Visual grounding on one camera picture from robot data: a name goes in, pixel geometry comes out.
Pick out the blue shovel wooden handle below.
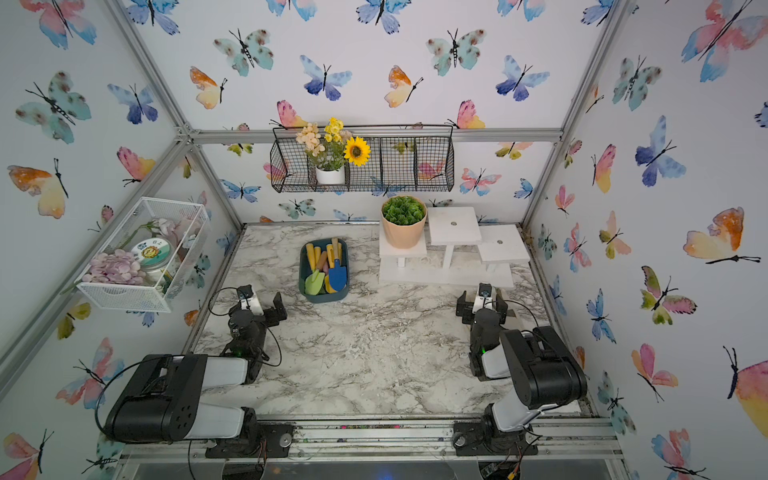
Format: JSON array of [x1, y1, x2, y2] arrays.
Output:
[[329, 253, 348, 292]]

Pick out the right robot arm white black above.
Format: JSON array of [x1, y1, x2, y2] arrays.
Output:
[[456, 283, 588, 434]]

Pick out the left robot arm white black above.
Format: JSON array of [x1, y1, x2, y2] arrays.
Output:
[[97, 286, 287, 449]]

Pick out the dark teal storage box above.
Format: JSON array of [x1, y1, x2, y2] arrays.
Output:
[[298, 238, 351, 303]]

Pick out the white tiered stand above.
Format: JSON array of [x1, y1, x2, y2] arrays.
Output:
[[379, 207, 530, 288]]

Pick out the round green tin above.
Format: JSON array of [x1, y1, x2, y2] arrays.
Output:
[[131, 237, 172, 270]]

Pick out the terracotta pot green plant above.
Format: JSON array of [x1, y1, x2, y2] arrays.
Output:
[[381, 196, 427, 249]]

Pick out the pink artificial flowers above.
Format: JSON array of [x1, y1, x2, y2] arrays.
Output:
[[81, 249, 146, 286]]

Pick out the white pot with flowers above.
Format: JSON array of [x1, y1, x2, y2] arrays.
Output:
[[296, 117, 372, 186]]

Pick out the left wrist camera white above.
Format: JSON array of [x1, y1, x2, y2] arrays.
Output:
[[237, 284, 264, 316]]

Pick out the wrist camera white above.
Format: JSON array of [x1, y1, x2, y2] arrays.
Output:
[[472, 283, 496, 313], [237, 284, 264, 316]]

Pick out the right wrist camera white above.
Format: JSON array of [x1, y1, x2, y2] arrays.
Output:
[[472, 283, 496, 313]]

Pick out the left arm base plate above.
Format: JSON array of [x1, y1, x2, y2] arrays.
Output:
[[205, 422, 295, 460]]

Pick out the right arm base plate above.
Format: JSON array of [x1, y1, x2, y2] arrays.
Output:
[[451, 420, 539, 457]]

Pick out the white wire basket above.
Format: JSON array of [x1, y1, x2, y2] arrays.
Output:
[[75, 197, 211, 313]]

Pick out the aluminium front rail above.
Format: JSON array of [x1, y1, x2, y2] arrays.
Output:
[[116, 418, 625, 464]]

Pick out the black wire wall basket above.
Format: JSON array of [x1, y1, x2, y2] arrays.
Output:
[[269, 124, 456, 194]]

